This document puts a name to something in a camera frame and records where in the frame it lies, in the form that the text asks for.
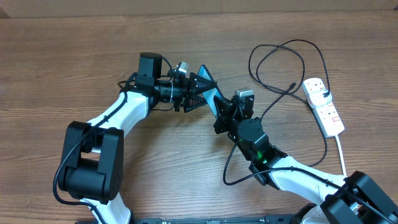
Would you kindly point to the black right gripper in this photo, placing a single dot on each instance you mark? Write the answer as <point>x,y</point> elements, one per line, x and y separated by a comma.
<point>224,111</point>

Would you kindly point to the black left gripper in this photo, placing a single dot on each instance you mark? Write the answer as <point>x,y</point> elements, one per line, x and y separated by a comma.
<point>186,90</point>

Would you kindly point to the Samsung Galaxy smartphone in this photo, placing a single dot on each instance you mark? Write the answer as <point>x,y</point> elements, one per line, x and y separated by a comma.
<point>210,94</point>

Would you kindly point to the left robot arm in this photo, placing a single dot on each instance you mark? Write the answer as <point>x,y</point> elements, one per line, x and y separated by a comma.
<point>91,167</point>

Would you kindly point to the white charger plug adapter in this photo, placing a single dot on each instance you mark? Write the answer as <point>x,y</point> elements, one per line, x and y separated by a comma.
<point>319,98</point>

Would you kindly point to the white power strip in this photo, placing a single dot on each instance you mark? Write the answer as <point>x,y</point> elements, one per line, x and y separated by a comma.
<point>327,115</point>

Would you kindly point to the cardboard backdrop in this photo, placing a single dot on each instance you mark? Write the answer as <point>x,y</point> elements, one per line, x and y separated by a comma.
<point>78,8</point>

